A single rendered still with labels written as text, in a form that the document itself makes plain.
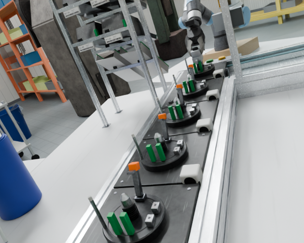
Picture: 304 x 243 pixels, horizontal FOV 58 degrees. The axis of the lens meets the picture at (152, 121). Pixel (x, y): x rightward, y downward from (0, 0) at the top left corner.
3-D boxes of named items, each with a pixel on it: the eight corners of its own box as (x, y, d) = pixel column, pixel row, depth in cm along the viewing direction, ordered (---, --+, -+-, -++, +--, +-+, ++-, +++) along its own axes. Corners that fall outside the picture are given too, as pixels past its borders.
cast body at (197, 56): (195, 60, 143) (191, 47, 140) (203, 58, 141) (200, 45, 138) (192, 65, 136) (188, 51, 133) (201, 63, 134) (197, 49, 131)
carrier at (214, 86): (174, 90, 136) (167, 67, 131) (224, 80, 126) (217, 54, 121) (162, 113, 116) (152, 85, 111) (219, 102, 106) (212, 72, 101)
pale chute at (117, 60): (127, 81, 169) (128, 75, 170) (145, 78, 162) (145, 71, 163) (94, 61, 147) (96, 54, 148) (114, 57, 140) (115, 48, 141)
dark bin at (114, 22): (136, 44, 154) (135, 31, 154) (156, 39, 147) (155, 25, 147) (102, 35, 130) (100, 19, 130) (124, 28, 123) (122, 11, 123)
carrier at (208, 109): (161, 113, 116) (152, 86, 111) (219, 102, 106) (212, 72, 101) (144, 144, 95) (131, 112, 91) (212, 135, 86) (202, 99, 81)
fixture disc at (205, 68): (190, 71, 150) (189, 68, 149) (216, 65, 145) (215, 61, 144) (186, 80, 139) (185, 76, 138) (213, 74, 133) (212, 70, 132)
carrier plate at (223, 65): (185, 74, 157) (184, 70, 156) (227, 64, 148) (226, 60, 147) (175, 89, 137) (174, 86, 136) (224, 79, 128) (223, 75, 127)
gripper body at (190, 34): (205, 44, 144) (204, 25, 148) (201, 34, 137) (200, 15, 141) (191, 48, 147) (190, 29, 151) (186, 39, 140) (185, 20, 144)
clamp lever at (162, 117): (164, 138, 84) (159, 114, 84) (170, 137, 83) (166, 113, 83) (160, 140, 81) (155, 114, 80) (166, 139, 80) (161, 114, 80)
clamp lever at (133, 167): (137, 194, 64) (131, 162, 63) (145, 193, 63) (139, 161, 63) (130, 199, 60) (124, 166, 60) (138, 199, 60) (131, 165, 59)
